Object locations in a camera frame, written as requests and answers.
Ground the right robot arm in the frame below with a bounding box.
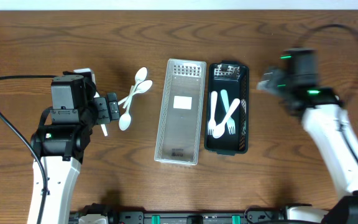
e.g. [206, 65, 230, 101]
[257, 47, 358, 223]

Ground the pale blue plastic fork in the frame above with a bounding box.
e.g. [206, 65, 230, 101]
[220, 89, 236, 134]

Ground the white spoon cluster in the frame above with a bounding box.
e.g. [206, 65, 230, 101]
[119, 86, 135, 131]
[118, 80, 153, 105]
[123, 67, 148, 108]

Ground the right black cable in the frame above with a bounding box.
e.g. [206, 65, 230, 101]
[293, 23, 358, 106]

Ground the white fork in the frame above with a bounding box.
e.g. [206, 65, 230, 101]
[208, 91, 218, 136]

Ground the left black cable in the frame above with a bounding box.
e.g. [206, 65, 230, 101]
[0, 75, 58, 224]

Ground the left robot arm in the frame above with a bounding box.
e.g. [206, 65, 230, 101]
[27, 68, 119, 223]

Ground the black cable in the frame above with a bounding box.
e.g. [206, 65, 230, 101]
[293, 23, 358, 106]
[0, 75, 58, 224]

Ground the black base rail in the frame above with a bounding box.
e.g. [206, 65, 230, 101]
[68, 203, 287, 224]

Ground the clear plastic basket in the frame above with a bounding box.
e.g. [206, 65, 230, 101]
[154, 58, 206, 166]

